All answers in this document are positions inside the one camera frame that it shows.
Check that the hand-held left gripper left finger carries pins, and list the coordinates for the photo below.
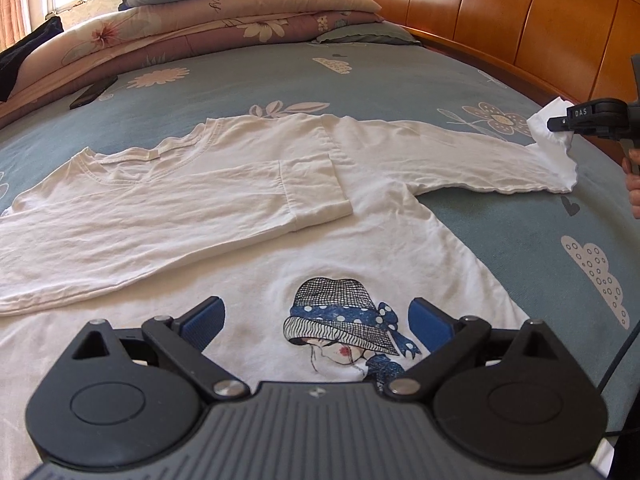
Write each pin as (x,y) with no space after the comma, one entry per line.
(205,322)

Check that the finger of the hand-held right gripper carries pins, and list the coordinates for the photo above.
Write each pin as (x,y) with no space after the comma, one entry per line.
(559,124)

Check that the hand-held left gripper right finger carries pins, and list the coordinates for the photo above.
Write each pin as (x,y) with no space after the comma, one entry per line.
(430,325)

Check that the white printed long-sleeve shirt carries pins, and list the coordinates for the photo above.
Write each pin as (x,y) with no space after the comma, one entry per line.
(150,200)

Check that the person's right hand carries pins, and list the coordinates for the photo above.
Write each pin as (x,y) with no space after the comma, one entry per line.
(635,195)

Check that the blue floral bed sheet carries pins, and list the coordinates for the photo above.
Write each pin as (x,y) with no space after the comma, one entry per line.
(450,85)

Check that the wooden headboard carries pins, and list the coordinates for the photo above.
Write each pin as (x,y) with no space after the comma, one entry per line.
(500,20)

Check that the flat grey-blue pillow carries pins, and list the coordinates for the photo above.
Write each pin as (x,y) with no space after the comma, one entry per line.
(365,35)

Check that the black smartphone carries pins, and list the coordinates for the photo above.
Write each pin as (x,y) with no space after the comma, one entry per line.
(92,92)

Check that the pink floral folded quilt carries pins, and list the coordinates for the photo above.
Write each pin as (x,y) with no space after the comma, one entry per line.
(200,15)

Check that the black cloth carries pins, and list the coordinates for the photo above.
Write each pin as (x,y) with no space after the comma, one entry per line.
(25,55)

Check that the orange patterned curtain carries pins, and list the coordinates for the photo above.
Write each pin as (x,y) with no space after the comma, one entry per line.
(12,0)

